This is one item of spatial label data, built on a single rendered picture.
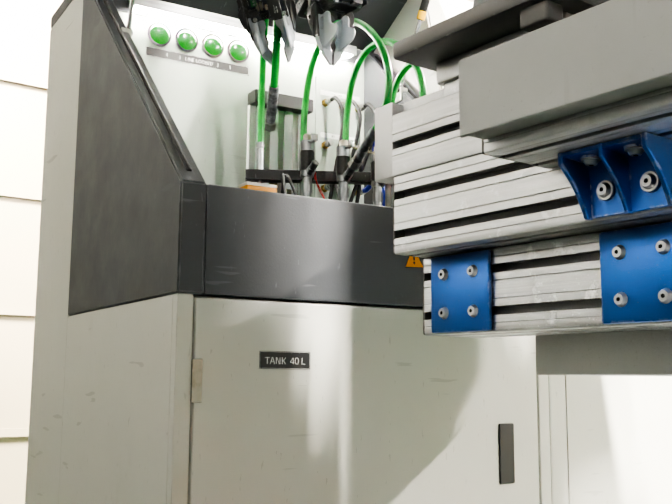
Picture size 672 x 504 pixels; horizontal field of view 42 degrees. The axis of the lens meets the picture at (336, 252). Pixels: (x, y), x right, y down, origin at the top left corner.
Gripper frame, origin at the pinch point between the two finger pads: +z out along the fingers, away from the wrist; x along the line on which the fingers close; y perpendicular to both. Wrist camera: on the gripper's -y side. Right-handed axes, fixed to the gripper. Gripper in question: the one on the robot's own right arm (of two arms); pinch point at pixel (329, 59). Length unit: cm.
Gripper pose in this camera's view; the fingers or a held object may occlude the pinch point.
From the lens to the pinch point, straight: 162.1
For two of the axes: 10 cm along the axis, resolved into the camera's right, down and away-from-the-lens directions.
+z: 0.0, 9.9, -1.4
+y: 5.2, -1.2, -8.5
